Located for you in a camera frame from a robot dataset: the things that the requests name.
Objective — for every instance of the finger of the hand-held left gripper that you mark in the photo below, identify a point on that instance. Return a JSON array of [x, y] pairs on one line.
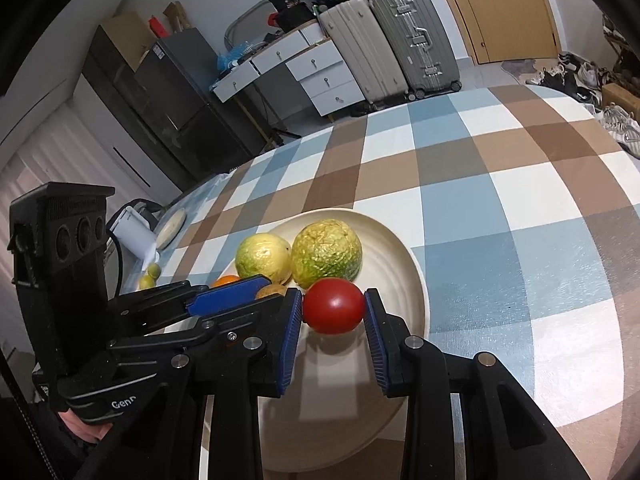
[[230, 296], [240, 317]]

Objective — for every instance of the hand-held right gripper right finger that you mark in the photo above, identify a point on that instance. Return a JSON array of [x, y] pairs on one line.
[[375, 340]]

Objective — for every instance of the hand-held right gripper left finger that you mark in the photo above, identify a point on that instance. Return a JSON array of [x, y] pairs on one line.
[[290, 345]]

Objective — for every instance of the orange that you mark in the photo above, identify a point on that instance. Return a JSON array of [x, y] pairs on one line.
[[227, 280]]

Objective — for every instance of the small brown kiwi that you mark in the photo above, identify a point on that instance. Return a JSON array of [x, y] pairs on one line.
[[272, 290]]

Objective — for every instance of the smooth yellow-green guava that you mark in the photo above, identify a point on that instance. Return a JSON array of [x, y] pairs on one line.
[[262, 257]]

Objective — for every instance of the red tomato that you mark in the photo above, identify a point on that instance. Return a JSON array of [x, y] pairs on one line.
[[332, 305]]

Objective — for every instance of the cream round plate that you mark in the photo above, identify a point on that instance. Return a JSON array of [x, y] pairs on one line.
[[340, 400]]

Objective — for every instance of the bumpy yellow-green guava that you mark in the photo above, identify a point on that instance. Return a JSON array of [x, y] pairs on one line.
[[325, 250]]

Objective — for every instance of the person's left hand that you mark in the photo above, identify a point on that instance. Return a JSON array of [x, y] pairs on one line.
[[82, 427]]

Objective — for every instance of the small green lime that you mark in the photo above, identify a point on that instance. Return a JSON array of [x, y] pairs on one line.
[[145, 283], [153, 271]]

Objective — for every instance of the white kettle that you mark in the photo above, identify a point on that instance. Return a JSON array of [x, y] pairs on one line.
[[135, 232]]

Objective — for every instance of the small beige saucer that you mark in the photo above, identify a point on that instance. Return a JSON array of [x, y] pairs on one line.
[[170, 227]]

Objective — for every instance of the blue patterned tablecloth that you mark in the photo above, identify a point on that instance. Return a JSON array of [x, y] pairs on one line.
[[200, 200]]

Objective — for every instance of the white curtain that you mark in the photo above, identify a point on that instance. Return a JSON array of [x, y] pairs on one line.
[[40, 170]]

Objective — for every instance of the dark brown wardrobe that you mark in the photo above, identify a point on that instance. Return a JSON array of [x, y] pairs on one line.
[[115, 75]]

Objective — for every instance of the grey refrigerator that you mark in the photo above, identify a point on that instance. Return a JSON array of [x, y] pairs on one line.
[[200, 90]]

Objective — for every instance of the white desk with drawers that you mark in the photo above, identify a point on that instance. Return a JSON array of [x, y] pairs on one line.
[[325, 80]]

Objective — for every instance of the blue plastic bag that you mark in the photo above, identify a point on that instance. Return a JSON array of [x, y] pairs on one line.
[[231, 57]]

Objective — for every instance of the large cardboard box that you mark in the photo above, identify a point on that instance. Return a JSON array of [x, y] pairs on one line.
[[127, 35]]

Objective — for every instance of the red box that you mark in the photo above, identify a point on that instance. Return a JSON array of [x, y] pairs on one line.
[[156, 26]]

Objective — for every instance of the beige suitcase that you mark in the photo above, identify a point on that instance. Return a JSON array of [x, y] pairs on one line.
[[360, 50]]

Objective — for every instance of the red cap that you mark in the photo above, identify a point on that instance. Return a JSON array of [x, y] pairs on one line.
[[272, 19]]

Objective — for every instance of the brown paper bag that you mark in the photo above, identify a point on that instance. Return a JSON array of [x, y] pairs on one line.
[[177, 15]]

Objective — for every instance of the black bag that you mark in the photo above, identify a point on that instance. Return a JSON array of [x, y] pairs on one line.
[[297, 17]]

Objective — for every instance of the silver suitcase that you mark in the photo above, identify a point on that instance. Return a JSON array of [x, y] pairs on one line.
[[415, 40]]

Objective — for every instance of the grey door mat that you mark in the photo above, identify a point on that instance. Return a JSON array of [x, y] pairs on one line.
[[517, 70]]

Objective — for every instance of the pile of sneakers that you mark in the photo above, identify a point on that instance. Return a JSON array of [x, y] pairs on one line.
[[620, 125]]

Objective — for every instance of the small cardboard box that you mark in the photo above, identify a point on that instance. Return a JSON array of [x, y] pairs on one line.
[[618, 95]]

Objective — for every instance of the tan wooden door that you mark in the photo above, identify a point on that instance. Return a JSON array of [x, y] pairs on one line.
[[500, 10]]

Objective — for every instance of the wooden shoe rack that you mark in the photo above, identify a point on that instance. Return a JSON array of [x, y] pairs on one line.
[[617, 50]]

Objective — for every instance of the grey metal hoop frame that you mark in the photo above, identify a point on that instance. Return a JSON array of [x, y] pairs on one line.
[[245, 12]]

